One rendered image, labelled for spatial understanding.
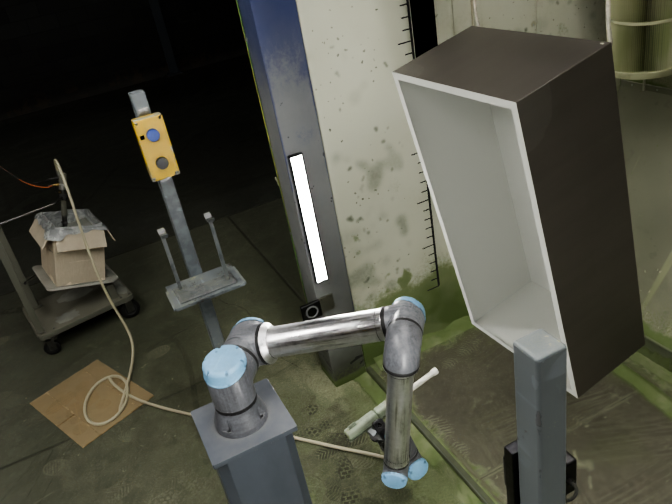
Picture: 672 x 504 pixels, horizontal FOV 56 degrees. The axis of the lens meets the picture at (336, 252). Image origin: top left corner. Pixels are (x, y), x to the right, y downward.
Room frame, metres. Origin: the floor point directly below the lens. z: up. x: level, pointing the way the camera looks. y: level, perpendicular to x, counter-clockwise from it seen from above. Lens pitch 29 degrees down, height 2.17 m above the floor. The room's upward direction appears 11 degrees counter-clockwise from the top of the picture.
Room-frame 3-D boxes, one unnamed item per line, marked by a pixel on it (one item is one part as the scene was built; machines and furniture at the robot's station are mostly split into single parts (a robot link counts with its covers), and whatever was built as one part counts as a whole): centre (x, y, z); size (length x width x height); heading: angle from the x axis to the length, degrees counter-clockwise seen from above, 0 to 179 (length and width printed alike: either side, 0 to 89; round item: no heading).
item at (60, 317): (3.66, 1.78, 0.64); 0.73 x 0.50 x 1.27; 121
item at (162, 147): (2.53, 0.64, 1.42); 0.12 x 0.06 x 0.26; 110
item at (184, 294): (2.44, 0.59, 0.95); 0.26 x 0.15 x 0.32; 110
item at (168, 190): (2.59, 0.66, 0.82); 0.06 x 0.06 x 1.64; 20
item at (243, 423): (1.72, 0.44, 0.69); 0.19 x 0.19 x 0.10
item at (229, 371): (1.73, 0.44, 0.83); 0.17 x 0.15 x 0.18; 162
